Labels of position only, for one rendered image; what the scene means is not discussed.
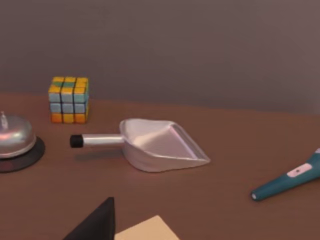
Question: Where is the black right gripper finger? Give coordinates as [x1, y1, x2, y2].
[62, 196, 116, 240]

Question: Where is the silver metal scoop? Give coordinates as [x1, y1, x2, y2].
[69, 118, 211, 173]

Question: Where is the silver service bell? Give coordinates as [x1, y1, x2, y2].
[0, 111, 47, 174]

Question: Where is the multicoloured puzzle cube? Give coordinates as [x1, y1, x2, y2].
[48, 76, 90, 125]

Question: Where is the teal handheld device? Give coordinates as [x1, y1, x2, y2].
[250, 147, 320, 202]

